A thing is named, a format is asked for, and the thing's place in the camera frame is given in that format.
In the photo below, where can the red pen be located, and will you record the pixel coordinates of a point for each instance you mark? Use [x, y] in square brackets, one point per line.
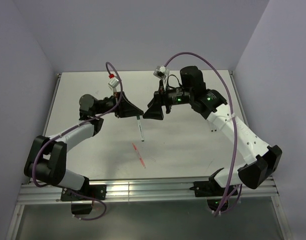
[139, 155]

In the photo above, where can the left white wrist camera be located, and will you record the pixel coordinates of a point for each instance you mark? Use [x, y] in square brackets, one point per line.
[113, 83]

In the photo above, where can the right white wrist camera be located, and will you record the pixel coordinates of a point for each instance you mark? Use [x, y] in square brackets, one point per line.
[162, 73]

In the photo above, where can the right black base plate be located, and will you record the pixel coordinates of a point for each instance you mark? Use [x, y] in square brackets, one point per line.
[209, 188]

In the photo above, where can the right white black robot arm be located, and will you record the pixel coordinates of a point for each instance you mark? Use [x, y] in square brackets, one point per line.
[261, 159]

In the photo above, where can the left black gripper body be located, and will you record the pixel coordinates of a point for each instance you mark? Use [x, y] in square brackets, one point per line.
[110, 103]

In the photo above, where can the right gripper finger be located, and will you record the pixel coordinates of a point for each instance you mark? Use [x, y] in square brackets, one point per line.
[154, 112]
[157, 100]

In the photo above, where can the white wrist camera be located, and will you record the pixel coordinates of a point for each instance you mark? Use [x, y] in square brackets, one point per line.
[162, 73]
[113, 83]

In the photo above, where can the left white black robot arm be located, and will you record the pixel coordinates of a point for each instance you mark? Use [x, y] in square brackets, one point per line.
[46, 162]

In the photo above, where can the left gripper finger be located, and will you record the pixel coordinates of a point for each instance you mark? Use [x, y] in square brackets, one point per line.
[131, 112]
[127, 105]

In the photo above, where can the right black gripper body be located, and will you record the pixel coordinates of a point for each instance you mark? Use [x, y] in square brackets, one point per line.
[175, 96]

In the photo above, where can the black box under rail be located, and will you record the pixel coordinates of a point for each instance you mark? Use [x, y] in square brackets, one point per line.
[81, 209]

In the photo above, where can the aluminium rail frame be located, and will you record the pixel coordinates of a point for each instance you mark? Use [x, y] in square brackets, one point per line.
[132, 190]

